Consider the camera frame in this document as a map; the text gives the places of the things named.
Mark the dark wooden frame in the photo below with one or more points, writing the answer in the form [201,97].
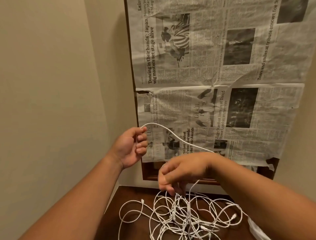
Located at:
[148,173]

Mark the person's left hand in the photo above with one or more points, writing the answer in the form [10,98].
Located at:
[127,150]

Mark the person's right fingers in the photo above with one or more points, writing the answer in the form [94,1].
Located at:
[170,181]

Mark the white plastic bag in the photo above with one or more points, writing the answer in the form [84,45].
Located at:
[258,230]

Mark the person's right forearm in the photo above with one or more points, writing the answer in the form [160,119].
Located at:
[266,197]

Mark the person's right hand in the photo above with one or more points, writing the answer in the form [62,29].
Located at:
[190,167]

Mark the person's left thumb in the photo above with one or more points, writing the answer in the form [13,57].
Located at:
[138,130]

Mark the large newspaper sheet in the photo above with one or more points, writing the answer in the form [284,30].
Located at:
[217,42]

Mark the person's left forearm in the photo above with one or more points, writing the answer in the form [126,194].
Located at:
[79,202]

